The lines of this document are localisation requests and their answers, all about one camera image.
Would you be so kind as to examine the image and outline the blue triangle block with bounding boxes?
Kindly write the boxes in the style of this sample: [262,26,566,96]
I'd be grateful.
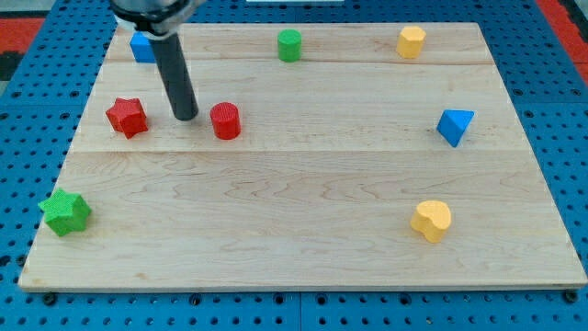
[436,109,475,148]

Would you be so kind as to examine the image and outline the yellow hexagon block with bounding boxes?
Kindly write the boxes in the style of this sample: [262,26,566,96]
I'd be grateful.
[396,26,426,59]

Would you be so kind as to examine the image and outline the red cylinder block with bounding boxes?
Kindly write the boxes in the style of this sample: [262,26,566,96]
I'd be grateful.
[209,102,241,140]

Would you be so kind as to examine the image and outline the green star block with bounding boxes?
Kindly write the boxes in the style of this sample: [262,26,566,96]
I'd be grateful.
[38,188,92,237]

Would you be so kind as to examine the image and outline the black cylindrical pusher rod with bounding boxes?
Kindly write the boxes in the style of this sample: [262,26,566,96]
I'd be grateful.
[150,34,198,121]

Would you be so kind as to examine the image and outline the green cylinder block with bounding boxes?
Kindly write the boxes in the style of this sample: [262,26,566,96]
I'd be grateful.
[277,29,302,63]

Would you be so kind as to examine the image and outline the wooden board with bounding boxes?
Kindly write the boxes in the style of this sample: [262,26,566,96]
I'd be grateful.
[18,23,587,293]

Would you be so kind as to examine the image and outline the blue cube block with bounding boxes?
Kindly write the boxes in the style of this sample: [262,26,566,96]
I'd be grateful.
[130,32,155,63]

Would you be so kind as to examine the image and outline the yellow heart block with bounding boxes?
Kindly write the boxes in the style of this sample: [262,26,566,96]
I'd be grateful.
[410,200,452,244]

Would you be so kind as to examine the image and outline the red star block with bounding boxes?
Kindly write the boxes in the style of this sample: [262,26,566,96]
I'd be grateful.
[106,97,148,139]

